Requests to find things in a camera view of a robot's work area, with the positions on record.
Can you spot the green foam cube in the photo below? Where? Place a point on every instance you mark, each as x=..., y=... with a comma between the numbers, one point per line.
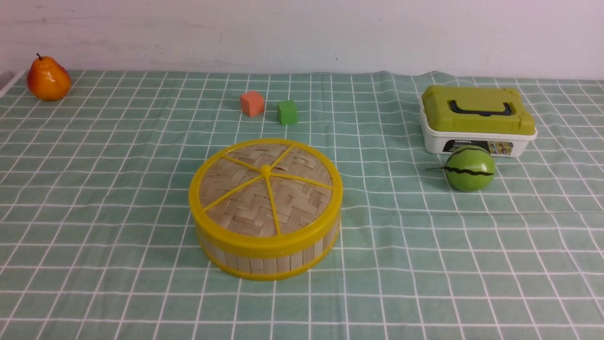
x=287, y=112

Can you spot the yellow woven steamer lid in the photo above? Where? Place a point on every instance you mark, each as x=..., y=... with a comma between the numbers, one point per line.
x=268, y=197

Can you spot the orange foam cube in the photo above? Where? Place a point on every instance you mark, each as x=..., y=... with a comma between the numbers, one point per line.
x=252, y=103

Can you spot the green toy watermelon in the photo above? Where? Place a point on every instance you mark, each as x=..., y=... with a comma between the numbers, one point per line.
x=469, y=168

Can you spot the green lidded white box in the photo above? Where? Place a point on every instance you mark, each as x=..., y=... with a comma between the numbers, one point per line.
x=491, y=118

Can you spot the yellow bamboo steamer basket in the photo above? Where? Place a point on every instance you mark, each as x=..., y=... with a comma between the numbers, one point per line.
x=269, y=268

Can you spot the green checkered tablecloth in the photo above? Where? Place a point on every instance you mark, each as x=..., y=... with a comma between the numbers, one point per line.
x=98, y=243

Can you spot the orange toy pear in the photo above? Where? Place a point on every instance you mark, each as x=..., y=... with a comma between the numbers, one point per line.
x=48, y=80

